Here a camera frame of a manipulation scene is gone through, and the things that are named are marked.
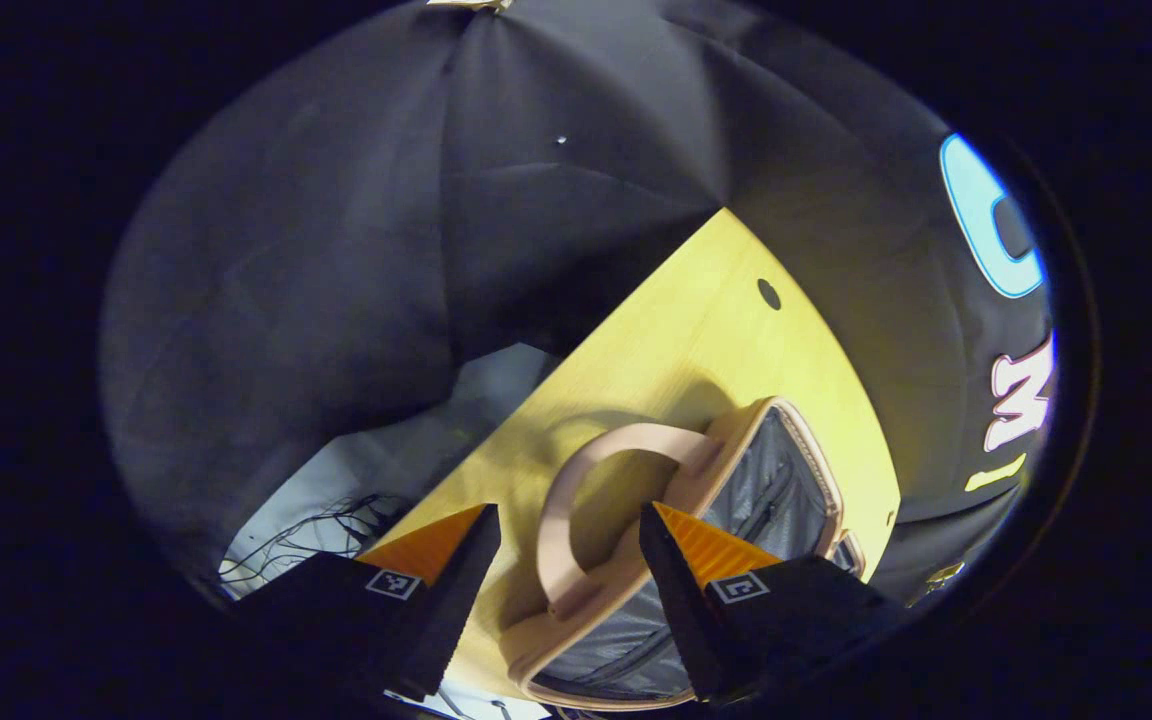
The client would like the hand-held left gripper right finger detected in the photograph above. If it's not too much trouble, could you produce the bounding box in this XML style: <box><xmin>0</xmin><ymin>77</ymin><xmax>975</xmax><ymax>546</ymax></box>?
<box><xmin>639</xmin><ymin>502</ymin><xmax>907</xmax><ymax>706</ymax></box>

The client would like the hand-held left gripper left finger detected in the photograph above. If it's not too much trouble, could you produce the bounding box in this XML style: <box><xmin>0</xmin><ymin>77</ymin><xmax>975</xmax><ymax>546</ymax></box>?
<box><xmin>226</xmin><ymin>503</ymin><xmax>503</xmax><ymax>703</ymax></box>

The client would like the pink suitcase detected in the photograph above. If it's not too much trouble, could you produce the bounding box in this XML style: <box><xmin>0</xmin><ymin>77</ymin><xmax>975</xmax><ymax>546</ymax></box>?
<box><xmin>504</xmin><ymin>396</ymin><xmax>867</xmax><ymax>711</ymax></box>

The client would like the tangle of black cables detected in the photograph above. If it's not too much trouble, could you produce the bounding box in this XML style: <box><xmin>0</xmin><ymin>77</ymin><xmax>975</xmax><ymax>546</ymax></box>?
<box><xmin>219</xmin><ymin>493</ymin><xmax>407</xmax><ymax>586</ymax></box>

